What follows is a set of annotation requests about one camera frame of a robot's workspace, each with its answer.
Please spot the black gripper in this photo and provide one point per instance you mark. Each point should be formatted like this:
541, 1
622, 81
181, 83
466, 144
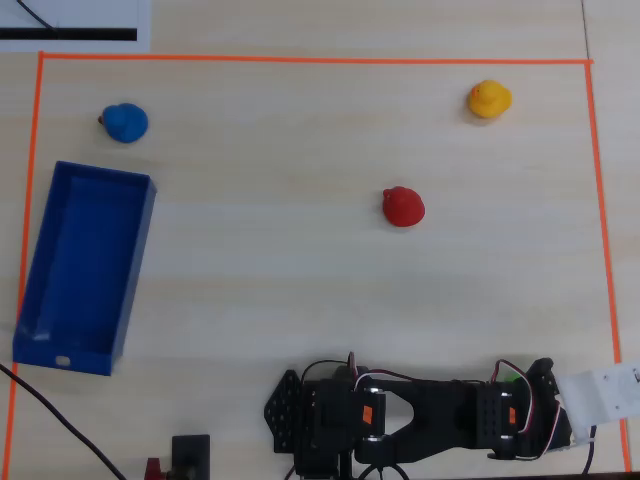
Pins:
546, 381

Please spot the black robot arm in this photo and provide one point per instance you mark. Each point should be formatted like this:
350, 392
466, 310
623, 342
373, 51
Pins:
440, 410

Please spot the yellow rubber duck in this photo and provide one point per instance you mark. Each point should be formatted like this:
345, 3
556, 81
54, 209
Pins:
490, 100

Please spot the blue rectangular open box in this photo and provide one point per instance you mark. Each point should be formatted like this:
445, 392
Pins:
85, 265

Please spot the blue rubber duck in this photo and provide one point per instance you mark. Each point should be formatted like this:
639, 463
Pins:
125, 123

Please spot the orange tape line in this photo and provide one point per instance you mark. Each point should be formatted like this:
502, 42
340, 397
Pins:
606, 260
26, 240
315, 59

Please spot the red toy ball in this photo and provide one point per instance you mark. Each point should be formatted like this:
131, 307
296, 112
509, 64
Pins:
404, 207

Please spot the red stand knob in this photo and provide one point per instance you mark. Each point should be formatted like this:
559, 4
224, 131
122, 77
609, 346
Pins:
153, 470

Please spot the white paper label black bar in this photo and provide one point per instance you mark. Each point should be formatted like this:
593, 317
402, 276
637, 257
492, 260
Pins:
75, 12

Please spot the white gripper camera box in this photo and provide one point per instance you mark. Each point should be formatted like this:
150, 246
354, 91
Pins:
600, 395

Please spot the black camera stand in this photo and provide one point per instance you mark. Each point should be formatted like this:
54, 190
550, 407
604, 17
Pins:
190, 455

